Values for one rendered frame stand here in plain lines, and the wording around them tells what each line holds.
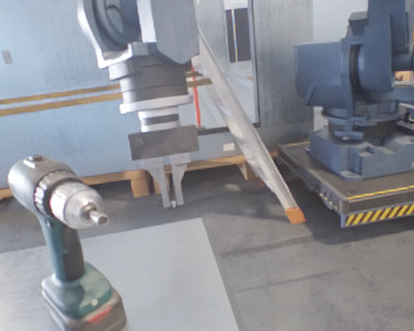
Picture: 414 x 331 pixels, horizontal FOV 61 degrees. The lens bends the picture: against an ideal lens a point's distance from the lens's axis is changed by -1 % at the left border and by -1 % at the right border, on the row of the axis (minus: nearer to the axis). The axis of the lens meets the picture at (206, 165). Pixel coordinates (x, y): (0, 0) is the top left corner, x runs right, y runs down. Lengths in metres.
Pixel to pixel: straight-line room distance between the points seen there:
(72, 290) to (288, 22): 2.24
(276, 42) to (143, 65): 1.92
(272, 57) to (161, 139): 1.88
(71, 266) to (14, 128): 2.20
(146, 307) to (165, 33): 0.42
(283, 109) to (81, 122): 1.38
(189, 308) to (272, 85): 2.11
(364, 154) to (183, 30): 1.38
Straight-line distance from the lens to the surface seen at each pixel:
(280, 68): 2.51
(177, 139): 0.67
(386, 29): 1.66
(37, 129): 2.59
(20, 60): 2.55
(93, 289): 0.49
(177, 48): 0.62
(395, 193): 1.78
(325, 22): 6.40
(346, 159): 1.91
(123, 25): 0.71
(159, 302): 0.54
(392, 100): 2.01
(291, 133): 2.62
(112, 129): 2.48
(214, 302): 0.53
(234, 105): 1.72
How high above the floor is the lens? 1.00
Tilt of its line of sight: 20 degrees down
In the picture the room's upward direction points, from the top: 7 degrees counter-clockwise
